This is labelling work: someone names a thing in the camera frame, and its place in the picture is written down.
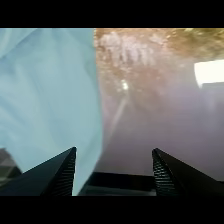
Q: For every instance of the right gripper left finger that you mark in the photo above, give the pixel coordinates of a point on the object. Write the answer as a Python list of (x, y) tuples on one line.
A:
[(53, 178)]

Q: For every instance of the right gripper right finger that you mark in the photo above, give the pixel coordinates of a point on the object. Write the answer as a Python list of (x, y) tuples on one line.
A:
[(180, 180)]

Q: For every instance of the light blue shirt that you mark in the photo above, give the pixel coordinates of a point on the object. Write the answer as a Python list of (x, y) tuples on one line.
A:
[(50, 96)]

